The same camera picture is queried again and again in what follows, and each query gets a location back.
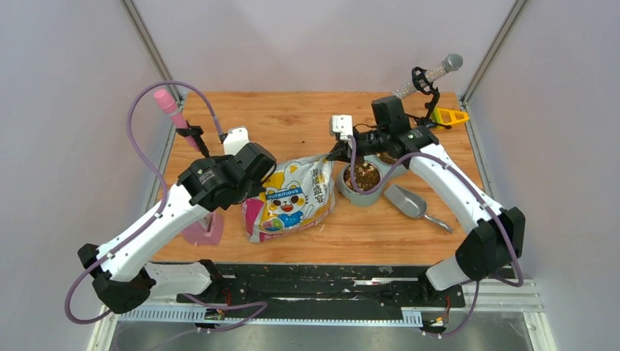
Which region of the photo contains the pet food bag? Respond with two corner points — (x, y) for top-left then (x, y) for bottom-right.
(241, 155), (336, 243)

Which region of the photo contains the metal scoop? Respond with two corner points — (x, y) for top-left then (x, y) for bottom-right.
(383, 184), (453, 233)

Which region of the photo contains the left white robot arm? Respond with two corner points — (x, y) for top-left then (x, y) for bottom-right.
(78, 143), (276, 314)

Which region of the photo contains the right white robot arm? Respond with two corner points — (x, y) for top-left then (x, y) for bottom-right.
(328, 96), (526, 306)

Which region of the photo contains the grey double pet feeder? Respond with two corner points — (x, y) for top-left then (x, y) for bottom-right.
(336, 153), (408, 207)

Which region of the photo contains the rear steel bowl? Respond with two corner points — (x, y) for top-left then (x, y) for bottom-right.
(375, 151), (398, 167)

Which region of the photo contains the steel bowl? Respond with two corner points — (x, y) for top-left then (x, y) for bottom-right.
(341, 161), (382, 194)
(375, 151), (398, 167)

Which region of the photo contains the front steel bowl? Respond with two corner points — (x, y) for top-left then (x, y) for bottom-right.
(341, 161), (382, 194)

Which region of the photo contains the yellow plastic triangle toy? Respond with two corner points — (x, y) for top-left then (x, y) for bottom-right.
(431, 107), (469, 129)

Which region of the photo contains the black tripod mic stand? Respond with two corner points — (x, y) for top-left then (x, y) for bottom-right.
(404, 66), (454, 132)

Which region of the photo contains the pink block holder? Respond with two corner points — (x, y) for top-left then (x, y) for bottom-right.
(181, 212), (224, 246)

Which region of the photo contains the glitter silver microphone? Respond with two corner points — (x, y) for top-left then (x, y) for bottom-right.
(392, 53), (464, 99)

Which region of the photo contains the pink microphone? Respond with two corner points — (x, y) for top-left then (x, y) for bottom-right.
(153, 88), (200, 151)

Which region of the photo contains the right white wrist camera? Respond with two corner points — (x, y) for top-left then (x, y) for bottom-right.
(329, 115), (353, 142)

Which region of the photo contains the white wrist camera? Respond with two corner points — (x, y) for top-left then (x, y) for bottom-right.
(222, 127), (249, 155)
(329, 115), (353, 142)

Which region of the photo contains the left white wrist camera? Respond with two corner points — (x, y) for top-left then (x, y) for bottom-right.
(222, 127), (249, 155)

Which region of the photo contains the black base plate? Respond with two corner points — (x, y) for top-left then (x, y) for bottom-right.
(195, 263), (466, 320)

